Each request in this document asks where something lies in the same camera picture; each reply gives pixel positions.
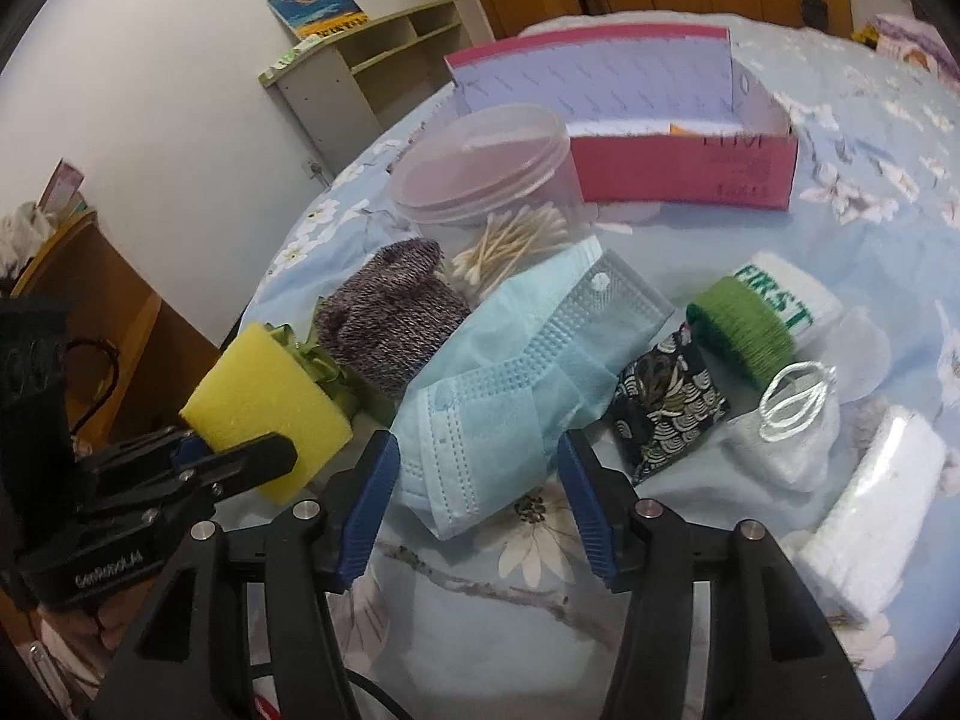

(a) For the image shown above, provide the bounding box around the pink cardboard box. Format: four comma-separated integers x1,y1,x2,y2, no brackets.
444,24,800,212

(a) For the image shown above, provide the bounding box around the white face mask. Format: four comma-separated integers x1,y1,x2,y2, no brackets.
724,360,842,493

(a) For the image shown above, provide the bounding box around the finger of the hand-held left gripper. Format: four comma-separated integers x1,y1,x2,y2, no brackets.
75,426,217,475
79,431,299,533

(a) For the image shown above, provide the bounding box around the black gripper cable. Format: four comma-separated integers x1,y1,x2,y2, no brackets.
64,341,122,430

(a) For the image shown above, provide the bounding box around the green and white sock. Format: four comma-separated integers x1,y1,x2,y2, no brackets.
686,251,841,391

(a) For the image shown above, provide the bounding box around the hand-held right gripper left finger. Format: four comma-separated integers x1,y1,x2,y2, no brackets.
94,429,402,720

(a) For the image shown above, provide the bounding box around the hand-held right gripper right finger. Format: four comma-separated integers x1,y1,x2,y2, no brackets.
556,429,875,720

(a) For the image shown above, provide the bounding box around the yellow sponge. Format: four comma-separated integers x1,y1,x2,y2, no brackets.
178,322,353,505

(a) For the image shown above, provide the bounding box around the blue face mask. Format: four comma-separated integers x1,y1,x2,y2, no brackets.
390,300,646,541

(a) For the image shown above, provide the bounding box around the blue and yellow painting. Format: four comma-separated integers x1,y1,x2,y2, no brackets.
268,0,370,40

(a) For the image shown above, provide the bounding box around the white crumpled cloth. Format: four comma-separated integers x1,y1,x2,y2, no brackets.
0,202,62,280

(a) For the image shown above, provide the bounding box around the green and white packet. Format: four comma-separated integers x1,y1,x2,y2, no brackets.
281,37,332,67

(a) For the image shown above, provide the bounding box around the beige open shelf unit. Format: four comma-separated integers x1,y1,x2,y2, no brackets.
259,0,473,166

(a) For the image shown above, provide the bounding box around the clear plastic container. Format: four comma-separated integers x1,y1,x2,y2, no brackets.
388,105,590,230

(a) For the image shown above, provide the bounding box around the pink purple pillow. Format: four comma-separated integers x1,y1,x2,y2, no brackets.
851,13,960,85

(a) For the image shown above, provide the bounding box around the purple knit sock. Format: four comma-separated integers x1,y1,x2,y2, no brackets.
313,238,473,398

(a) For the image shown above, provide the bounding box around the pile of cotton swabs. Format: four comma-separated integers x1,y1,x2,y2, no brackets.
450,208,569,295

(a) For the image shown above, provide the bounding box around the black patterned pouch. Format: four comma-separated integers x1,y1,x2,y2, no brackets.
607,322,730,487

